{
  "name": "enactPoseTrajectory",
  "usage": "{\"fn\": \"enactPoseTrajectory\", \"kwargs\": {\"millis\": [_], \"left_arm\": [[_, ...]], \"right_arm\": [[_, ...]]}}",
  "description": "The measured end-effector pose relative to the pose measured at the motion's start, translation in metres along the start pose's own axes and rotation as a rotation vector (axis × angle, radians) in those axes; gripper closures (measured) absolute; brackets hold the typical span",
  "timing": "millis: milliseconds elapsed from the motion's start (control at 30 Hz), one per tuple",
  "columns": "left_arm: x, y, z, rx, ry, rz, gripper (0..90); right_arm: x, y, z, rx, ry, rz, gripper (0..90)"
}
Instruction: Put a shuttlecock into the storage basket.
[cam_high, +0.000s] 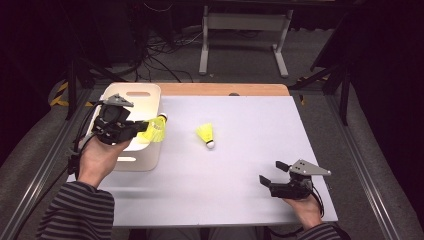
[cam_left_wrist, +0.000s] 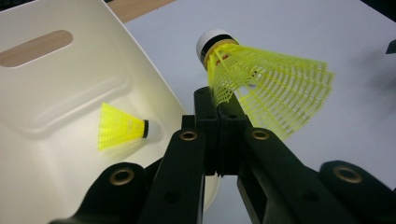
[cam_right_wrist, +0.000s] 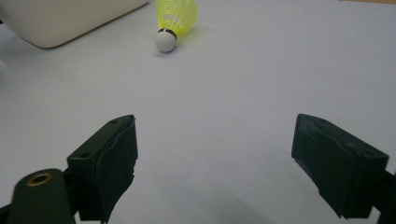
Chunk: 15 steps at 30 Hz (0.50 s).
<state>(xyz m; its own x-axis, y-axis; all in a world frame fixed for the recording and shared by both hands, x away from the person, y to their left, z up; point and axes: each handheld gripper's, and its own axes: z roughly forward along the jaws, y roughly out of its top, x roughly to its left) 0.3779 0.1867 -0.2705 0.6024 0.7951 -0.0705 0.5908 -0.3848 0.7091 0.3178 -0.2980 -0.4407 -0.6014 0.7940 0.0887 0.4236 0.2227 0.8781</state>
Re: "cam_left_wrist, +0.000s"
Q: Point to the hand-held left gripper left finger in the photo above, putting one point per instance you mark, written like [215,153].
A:
[211,140]

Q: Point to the yellow shuttlecock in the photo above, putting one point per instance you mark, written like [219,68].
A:
[121,127]
[280,87]

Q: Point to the white plastic storage bin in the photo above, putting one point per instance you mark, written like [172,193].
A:
[62,93]

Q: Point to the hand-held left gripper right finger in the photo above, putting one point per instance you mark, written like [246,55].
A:
[232,140]

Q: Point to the white table board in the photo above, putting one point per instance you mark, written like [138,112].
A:
[295,18]

